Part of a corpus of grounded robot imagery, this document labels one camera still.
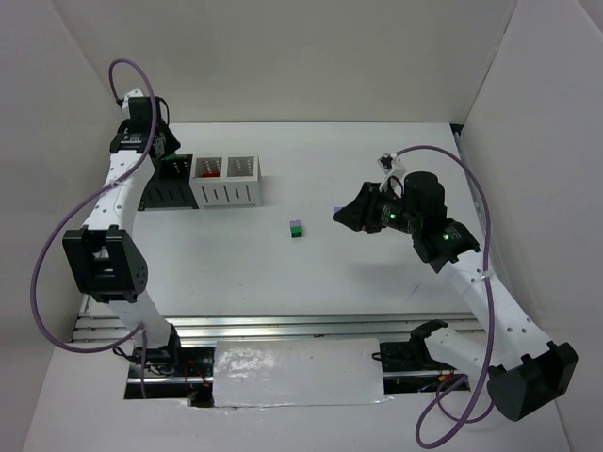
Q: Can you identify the black slotted container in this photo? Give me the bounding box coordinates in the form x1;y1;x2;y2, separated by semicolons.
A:
138;154;198;211

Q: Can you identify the aluminium rail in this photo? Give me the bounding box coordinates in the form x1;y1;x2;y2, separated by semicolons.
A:
72;314;482;344

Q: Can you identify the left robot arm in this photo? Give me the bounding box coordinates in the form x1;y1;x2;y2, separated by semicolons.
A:
62;89;181;373

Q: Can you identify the white slotted container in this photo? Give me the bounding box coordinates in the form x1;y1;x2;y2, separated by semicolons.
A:
189;153;262;208

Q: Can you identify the purple and green lego stack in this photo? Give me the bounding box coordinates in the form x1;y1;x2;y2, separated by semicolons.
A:
289;219;303;238

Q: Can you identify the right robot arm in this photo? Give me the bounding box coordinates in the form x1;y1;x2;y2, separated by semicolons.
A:
333;171;579;421

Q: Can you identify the white foil cover panel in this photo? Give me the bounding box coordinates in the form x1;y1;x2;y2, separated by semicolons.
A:
213;338;386;408

